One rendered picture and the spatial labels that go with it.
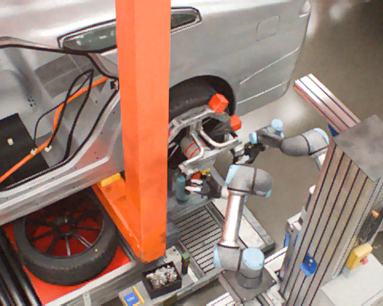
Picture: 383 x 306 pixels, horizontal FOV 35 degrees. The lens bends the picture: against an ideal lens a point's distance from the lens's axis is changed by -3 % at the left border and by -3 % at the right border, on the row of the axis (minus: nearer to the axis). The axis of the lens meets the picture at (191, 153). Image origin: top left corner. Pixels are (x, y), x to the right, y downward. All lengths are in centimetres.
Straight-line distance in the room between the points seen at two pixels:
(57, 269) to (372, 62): 355
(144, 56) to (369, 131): 93
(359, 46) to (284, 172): 176
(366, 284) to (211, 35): 155
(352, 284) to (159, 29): 149
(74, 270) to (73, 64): 131
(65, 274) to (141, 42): 186
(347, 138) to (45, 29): 149
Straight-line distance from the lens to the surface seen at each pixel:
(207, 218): 453
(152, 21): 239
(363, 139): 249
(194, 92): 374
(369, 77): 584
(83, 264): 383
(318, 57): 588
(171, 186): 437
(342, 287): 303
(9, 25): 304
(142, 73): 254
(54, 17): 309
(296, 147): 348
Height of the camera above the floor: 383
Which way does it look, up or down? 51 degrees down
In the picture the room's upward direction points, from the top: 4 degrees clockwise
